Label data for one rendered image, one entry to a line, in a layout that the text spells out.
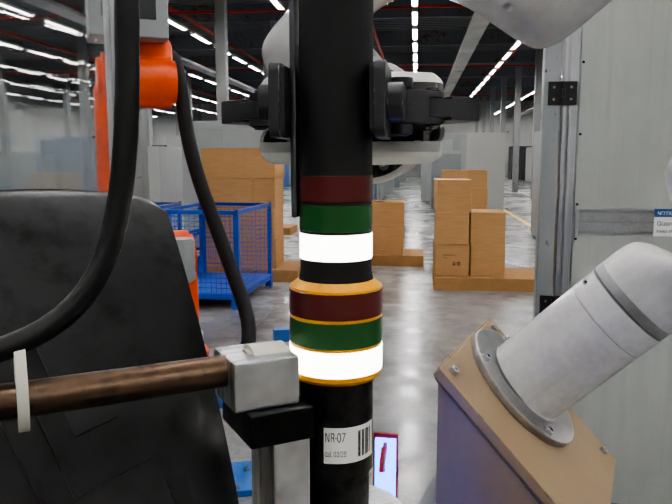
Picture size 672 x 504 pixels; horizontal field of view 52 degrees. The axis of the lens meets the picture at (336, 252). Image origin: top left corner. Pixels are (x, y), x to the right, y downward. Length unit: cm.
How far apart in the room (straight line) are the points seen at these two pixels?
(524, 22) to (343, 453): 33
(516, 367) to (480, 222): 693
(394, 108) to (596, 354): 66
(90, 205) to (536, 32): 32
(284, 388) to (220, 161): 816
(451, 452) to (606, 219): 139
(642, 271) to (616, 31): 136
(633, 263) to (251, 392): 67
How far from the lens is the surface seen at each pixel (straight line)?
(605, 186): 216
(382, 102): 30
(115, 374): 29
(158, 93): 434
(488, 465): 87
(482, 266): 792
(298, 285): 31
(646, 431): 234
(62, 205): 42
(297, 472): 32
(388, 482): 73
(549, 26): 53
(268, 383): 30
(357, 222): 30
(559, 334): 93
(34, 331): 29
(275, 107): 30
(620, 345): 92
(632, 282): 90
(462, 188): 782
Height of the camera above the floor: 146
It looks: 8 degrees down
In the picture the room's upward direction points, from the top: straight up
